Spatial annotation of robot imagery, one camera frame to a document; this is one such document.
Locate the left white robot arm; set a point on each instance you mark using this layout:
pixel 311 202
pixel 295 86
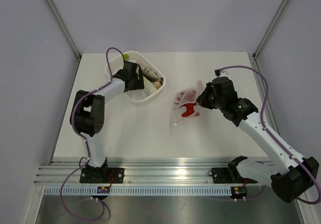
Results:
pixel 88 115

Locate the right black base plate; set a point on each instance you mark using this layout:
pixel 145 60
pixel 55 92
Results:
pixel 220 175

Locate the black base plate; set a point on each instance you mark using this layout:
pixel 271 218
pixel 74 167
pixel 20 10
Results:
pixel 220 175
pixel 116 175

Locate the green toy leek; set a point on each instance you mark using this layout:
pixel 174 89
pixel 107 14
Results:
pixel 126 57

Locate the white slotted cable duct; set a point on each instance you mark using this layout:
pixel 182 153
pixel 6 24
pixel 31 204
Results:
pixel 141 190

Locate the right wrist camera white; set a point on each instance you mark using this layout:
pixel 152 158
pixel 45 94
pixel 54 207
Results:
pixel 221 73

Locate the small circuit board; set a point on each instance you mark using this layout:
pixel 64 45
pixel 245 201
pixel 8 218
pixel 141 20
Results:
pixel 103 189
pixel 239 192

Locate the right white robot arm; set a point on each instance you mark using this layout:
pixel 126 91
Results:
pixel 291 175

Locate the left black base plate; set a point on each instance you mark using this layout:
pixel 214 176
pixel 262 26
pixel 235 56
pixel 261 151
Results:
pixel 116 175

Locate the clear zip top bag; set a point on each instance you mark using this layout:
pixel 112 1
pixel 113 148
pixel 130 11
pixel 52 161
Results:
pixel 185 96

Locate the right small circuit board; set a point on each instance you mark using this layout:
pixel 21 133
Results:
pixel 239 192

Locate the grey toy fish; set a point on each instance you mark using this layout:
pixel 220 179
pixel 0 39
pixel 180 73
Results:
pixel 151 75

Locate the aluminium frame post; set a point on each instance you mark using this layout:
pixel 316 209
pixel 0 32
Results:
pixel 61 24
pixel 270 29

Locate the left small circuit board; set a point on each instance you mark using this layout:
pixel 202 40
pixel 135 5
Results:
pixel 103 189

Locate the white plastic basket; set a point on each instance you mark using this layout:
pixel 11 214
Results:
pixel 140 96

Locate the left aluminium frame post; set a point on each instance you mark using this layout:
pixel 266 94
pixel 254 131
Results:
pixel 61 24

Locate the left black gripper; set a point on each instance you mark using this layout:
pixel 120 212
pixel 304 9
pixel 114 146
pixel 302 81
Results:
pixel 139 84

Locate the red toy lobster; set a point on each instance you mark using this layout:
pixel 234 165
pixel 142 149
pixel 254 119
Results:
pixel 189 110

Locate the right aluminium frame post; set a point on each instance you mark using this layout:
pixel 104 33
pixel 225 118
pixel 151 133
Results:
pixel 270 29

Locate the aluminium mounting rail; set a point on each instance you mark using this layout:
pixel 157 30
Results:
pixel 141 172

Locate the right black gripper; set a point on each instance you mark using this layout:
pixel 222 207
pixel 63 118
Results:
pixel 202 99

